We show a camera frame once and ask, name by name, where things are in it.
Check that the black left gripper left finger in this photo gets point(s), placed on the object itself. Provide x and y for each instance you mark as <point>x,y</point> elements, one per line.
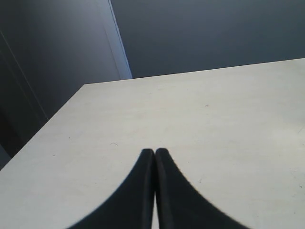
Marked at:
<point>131,205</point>

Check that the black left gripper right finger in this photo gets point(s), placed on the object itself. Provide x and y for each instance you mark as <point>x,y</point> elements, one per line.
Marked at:
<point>180,205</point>

